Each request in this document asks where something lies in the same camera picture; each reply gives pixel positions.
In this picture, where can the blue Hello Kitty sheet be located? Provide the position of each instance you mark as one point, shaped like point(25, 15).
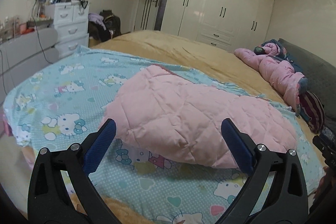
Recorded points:
point(66, 101)

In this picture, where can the white drawer chest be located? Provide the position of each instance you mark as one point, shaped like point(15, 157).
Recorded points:
point(70, 20)

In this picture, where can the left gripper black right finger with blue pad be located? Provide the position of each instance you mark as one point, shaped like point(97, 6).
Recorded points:
point(275, 190)

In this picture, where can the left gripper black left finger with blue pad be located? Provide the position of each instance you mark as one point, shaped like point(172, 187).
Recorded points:
point(60, 189)

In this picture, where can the pink quilted jacket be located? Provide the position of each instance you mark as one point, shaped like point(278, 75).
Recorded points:
point(164, 113)

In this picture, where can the pink puffy coat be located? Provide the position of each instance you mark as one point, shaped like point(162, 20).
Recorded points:
point(276, 66)

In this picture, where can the black bag on chair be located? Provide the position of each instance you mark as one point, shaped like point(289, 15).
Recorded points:
point(112, 23)

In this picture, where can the purple garment on chair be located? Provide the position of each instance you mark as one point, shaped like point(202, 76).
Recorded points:
point(96, 19)

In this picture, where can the dark grey headboard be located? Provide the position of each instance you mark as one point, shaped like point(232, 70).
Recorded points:
point(321, 78)

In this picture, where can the tan bed blanket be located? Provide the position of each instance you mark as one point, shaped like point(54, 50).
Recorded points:
point(214, 62)

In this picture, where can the striped dark pillow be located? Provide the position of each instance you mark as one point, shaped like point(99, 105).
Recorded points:
point(312, 111)

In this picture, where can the grey low cabinet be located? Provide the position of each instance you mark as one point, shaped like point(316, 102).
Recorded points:
point(24, 56)

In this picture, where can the white bedroom door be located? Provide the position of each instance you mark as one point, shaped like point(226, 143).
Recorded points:
point(146, 14)

